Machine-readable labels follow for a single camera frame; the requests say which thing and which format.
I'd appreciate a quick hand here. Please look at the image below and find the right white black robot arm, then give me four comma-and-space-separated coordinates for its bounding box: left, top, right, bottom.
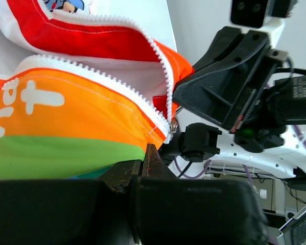
160, 27, 306, 191

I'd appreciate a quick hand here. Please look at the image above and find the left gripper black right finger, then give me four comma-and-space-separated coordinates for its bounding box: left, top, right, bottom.
130, 144, 268, 244

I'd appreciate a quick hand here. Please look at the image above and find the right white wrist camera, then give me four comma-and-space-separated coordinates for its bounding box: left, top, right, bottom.
230, 0, 298, 48

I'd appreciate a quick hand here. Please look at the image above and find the colourful rainbow children's jacket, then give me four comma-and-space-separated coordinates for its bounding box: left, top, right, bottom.
0, 1, 194, 180

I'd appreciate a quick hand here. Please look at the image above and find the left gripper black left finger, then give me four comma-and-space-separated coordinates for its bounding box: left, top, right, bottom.
0, 160, 141, 244

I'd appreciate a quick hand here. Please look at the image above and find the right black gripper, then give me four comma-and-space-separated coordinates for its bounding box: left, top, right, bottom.
173, 26, 306, 153

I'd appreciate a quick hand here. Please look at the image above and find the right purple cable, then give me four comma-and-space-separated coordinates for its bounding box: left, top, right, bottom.
173, 125, 306, 191

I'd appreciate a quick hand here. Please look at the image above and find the grey keyboard background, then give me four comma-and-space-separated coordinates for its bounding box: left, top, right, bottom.
277, 205, 306, 245

